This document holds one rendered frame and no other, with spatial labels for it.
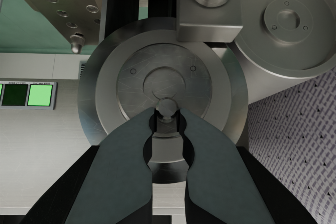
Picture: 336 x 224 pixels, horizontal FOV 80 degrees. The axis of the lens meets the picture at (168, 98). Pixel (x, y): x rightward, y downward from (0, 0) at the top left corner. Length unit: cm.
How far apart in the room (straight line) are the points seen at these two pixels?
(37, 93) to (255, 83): 50
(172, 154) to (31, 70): 341
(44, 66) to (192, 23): 334
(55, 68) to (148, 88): 324
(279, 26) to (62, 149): 49
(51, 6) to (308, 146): 50
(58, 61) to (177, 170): 328
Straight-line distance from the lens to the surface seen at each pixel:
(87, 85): 19
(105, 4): 23
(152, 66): 16
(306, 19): 25
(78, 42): 58
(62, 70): 333
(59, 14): 52
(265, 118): 39
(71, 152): 54
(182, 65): 16
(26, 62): 362
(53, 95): 57
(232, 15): 18
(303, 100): 31
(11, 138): 61
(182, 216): 53
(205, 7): 17
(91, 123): 18
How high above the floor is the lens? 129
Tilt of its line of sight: 12 degrees down
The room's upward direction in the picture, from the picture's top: 179 degrees counter-clockwise
